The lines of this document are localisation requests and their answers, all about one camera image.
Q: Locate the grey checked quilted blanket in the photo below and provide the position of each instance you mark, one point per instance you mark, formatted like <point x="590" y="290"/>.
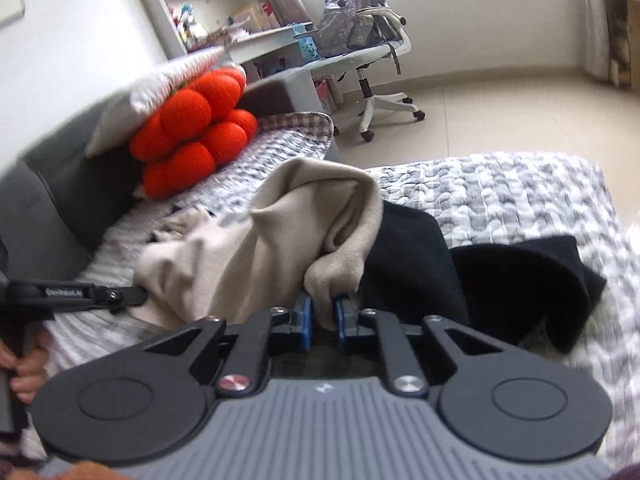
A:
<point x="500" y="200"/>

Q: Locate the white office chair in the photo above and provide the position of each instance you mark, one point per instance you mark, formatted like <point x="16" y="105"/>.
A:
<point x="372" y="60"/>

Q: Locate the white desk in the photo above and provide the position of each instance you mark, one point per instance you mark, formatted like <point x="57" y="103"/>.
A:
<point x="270" y="42"/>

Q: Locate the grey sofa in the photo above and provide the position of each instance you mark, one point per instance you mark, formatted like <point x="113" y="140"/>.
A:
<point x="55" y="200"/>

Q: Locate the person's left hand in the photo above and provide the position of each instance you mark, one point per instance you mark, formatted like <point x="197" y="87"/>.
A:
<point x="32" y="362"/>

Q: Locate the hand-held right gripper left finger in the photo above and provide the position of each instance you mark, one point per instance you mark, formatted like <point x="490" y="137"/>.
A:
<point x="303" y="322"/>

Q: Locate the pale curtain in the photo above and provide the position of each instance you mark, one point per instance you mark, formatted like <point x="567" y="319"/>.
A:
<point x="597" y="15"/>

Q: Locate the white pillow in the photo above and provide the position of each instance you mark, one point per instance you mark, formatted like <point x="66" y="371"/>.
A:
<point x="150" y="90"/>

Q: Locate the wooden shelf unit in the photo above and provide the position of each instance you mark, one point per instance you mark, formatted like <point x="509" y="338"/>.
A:
<point x="622" y="25"/>

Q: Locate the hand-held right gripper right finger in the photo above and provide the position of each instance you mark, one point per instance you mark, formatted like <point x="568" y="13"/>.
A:
<point x="344" y="322"/>

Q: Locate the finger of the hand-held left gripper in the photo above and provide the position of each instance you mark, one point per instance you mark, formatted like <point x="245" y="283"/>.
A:
<point x="100" y="297"/>

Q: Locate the beige and black sweatshirt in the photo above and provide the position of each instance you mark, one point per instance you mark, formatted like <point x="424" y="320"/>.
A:
<point x="280" y="240"/>

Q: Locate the red knot cushion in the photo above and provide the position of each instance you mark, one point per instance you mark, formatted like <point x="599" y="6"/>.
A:
<point x="195" y="125"/>

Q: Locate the grey backpack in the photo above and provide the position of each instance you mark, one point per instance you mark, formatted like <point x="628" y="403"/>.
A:
<point x="350" y="22"/>

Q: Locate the teal basket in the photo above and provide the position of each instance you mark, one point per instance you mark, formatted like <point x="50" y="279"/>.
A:
<point x="306" y="45"/>

